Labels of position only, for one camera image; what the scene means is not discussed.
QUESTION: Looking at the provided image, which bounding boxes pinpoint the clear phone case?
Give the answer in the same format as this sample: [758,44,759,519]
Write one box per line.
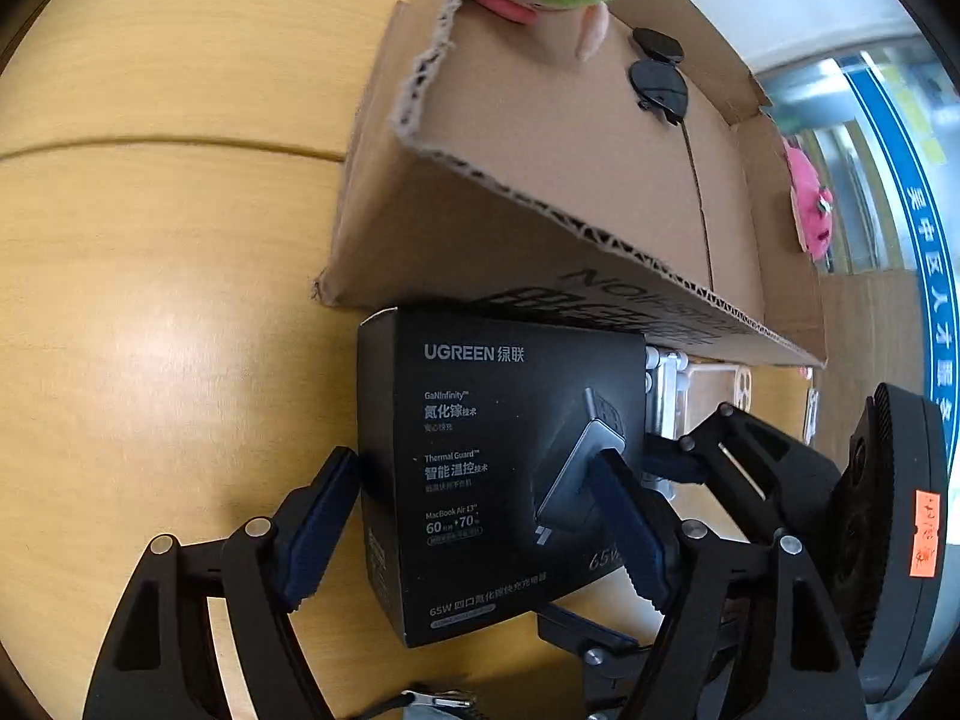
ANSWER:
[645,349,822,503]

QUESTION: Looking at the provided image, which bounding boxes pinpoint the wooden desktop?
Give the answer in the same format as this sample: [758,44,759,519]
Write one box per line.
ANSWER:
[0,0,826,720]

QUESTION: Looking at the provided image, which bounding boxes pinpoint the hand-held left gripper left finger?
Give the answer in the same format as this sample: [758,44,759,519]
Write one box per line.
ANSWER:
[82,447,361,720]

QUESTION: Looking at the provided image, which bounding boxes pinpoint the cardboard box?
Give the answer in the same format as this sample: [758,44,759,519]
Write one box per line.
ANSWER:
[313,0,827,368]

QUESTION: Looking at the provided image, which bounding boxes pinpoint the black sunglasses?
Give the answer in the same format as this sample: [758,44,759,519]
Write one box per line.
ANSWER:
[628,28,689,125]

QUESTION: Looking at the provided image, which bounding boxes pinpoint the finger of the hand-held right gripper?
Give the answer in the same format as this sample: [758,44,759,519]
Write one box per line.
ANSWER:
[536,600,659,682]
[643,405,841,541]

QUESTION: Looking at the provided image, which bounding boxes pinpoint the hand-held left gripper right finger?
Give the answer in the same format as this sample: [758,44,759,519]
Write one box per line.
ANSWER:
[589,450,867,720]

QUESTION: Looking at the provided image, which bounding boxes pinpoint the blue wall banner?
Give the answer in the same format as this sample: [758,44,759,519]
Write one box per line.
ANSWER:
[847,64,960,451]

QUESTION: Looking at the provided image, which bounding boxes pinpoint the black charger box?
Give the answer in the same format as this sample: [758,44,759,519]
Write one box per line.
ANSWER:
[357,306,650,648]

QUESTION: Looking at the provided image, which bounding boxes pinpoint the pink plush toy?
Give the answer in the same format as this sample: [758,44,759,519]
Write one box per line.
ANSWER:
[782,136,835,262]

